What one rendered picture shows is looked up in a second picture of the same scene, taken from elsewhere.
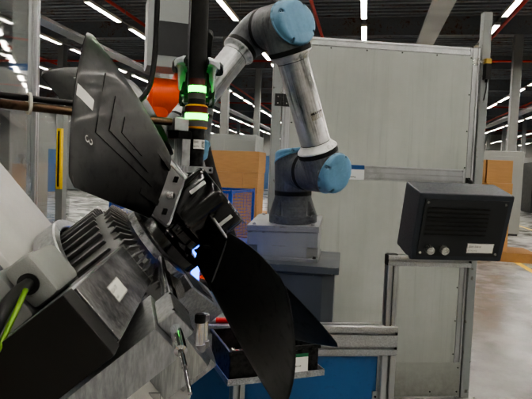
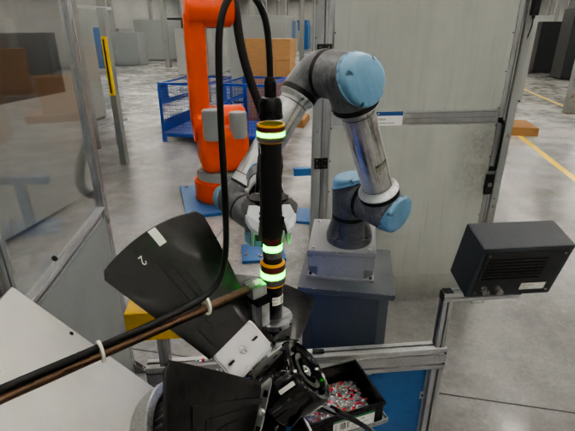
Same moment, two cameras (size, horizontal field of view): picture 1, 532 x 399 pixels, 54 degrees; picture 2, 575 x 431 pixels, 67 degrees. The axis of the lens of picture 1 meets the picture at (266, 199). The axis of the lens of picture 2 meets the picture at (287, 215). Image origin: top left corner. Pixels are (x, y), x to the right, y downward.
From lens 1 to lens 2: 60 cm
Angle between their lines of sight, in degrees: 20
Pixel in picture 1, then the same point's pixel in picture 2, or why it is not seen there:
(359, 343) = (412, 363)
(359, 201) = (396, 145)
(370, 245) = (404, 183)
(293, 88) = (358, 144)
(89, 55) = (172, 412)
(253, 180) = (286, 67)
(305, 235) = (363, 260)
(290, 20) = (358, 85)
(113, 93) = (203, 420)
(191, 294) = not seen: hidden behind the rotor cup
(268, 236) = (328, 260)
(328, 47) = not seen: outside the picture
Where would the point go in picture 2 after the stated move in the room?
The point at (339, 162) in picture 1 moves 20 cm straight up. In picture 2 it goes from (400, 207) to (408, 136)
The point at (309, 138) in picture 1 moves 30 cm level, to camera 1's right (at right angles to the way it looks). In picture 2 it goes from (371, 186) to (483, 187)
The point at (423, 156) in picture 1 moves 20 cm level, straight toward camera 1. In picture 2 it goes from (459, 98) to (462, 104)
